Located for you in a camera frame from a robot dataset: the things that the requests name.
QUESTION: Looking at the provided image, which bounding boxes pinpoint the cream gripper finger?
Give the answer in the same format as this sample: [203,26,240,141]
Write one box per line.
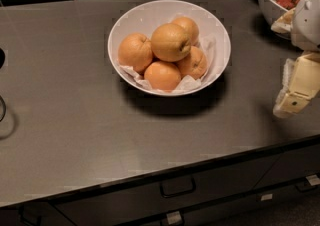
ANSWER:
[273,51,320,118]
[271,9,295,34]

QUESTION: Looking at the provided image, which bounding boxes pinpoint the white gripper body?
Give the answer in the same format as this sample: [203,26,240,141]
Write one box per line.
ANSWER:
[291,0,320,52]

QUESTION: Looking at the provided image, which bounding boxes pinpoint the orange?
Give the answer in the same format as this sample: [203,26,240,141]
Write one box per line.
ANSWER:
[176,46,208,80]
[151,23,191,62]
[118,33,153,73]
[144,61,181,92]
[173,16,199,46]

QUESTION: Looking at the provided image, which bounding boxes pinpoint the white bowl with oranges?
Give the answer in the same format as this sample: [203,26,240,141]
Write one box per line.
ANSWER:
[106,0,231,97]

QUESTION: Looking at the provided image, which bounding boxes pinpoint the white paper liner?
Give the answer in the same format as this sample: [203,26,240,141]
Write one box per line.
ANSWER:
[117,16,215,93]

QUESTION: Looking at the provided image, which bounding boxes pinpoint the dark drawer front centre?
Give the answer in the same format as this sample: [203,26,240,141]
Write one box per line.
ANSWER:
[58,155,277,226]

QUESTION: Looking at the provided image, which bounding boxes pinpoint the black drawer handle right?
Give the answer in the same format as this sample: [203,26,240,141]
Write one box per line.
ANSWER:
[295,174,320,193]

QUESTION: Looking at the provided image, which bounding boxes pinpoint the black drawer handle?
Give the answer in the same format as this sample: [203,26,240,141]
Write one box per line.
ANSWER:
[295,174,320,193]
[18,206,42,226]
[159,176,196,198]

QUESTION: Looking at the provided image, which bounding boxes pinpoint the black drawer handle centre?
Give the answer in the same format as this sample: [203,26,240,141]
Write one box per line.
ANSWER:
[159,176,196,198]

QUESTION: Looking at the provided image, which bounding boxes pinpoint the black wire object left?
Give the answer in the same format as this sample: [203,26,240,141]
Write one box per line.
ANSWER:
[0,47,8,123]

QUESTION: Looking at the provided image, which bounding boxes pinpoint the black drawer handle left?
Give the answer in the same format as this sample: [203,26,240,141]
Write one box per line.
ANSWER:
[18,206,42,226]

